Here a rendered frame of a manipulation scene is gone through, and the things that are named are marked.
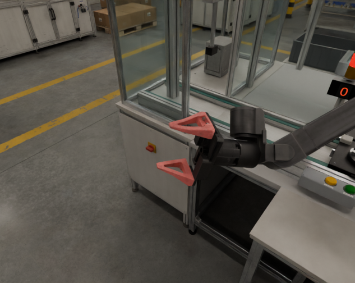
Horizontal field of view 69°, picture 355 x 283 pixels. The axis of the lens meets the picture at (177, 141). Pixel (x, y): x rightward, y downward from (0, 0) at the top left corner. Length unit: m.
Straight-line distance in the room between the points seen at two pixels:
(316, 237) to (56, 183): 2.09
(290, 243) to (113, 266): 1.25
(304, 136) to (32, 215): 2.16
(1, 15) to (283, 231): 5.13
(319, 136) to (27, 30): 5.34
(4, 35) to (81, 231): 4.03
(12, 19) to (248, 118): 5.15
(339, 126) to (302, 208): 0.65
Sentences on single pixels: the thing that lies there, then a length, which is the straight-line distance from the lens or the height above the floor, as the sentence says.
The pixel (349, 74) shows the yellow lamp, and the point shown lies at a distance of 1.34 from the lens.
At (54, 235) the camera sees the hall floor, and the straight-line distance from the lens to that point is 2.23.
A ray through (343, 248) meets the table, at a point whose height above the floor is 0.86.
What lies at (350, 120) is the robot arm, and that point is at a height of 1.44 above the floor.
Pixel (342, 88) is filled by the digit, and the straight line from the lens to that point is 1.36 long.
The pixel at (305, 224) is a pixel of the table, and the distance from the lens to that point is 1.17.
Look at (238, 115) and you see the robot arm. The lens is 0.56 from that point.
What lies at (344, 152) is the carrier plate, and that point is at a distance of 1.39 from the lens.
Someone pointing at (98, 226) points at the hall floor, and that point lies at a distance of 2.16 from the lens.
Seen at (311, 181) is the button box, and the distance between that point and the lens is 1.20.
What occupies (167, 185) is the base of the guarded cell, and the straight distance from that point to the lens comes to 1.85.
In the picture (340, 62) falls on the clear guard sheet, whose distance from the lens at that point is 1.38.
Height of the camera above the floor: 1.74
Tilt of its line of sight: 39 degrees down
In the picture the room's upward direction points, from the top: straight up
